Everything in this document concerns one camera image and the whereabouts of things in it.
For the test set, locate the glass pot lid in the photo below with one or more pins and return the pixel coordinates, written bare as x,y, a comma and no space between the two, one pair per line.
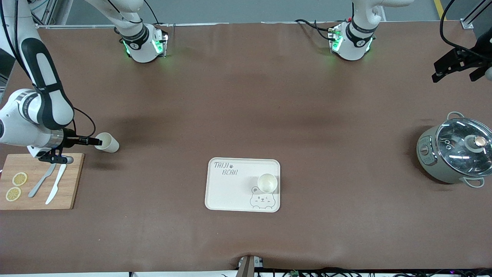
457,154

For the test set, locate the grey plastic knife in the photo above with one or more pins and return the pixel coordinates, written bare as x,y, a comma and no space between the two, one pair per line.
38,185

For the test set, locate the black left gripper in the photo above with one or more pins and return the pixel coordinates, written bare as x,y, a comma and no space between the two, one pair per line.
477,53

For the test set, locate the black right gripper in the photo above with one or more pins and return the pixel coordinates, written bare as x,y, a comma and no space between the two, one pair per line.
70,137

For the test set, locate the bamboo cutting board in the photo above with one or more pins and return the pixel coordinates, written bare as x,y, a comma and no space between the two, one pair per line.
75,181

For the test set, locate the yellow lemon slice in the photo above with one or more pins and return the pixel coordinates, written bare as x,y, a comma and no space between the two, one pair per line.
13,194
19,179

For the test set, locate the aluminium frame post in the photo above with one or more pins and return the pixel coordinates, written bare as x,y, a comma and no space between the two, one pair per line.
42,11
467,24

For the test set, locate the brown table cover mat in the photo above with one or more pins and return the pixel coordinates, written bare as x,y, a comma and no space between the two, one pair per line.
246,96

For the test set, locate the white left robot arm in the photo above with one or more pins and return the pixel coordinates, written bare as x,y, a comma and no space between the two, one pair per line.
351,50

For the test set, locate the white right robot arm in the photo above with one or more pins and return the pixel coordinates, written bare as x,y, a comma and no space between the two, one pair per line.
50,107

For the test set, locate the white IKEA cup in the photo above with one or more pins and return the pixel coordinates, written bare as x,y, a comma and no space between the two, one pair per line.
109,143
267,182

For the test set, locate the white plastic knife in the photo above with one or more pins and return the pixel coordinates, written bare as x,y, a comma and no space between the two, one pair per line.
57,180

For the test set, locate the grey-green electric cooking pot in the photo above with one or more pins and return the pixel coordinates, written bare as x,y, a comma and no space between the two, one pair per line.
426,161

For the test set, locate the cream bear print tray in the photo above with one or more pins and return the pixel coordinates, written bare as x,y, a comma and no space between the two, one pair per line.
226,192

